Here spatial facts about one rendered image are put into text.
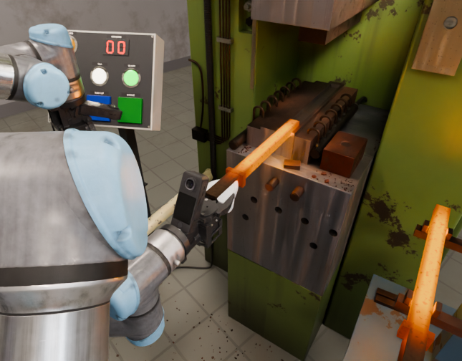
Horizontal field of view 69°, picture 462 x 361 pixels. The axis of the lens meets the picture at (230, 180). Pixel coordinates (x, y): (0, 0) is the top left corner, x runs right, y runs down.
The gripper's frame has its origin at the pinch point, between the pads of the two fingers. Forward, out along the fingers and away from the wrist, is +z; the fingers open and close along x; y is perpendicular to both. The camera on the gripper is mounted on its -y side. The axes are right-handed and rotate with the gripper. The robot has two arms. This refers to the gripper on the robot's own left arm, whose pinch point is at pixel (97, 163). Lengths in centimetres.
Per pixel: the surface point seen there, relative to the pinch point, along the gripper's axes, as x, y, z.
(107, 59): -19.4, -16.6, -19.8
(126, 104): -9.7, -15.6, -9.0
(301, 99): 18, -64, -6
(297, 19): 29, -43, -35
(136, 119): -5.9, -16.2, -5.6
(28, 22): -273, -55, 18
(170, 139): -137, -102, 93
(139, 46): -13.3, -24.6, -23.5
